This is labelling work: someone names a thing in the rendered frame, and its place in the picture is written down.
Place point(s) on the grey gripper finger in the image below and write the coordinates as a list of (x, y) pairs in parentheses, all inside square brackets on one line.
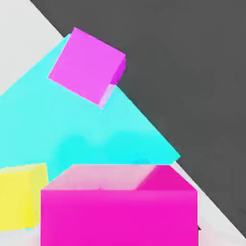
[(199, 228)]

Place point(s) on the small magenta cube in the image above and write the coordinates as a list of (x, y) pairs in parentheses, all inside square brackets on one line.
[(119, 217)]

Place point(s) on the small yellow cube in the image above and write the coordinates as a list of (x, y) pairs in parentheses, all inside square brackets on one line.
[(17, 198)]

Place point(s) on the small violet cube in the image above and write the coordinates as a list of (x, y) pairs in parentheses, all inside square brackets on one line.
[(84, 67)]

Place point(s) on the large cyan box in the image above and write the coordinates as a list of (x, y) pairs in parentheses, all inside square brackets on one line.
[(80, 138)]

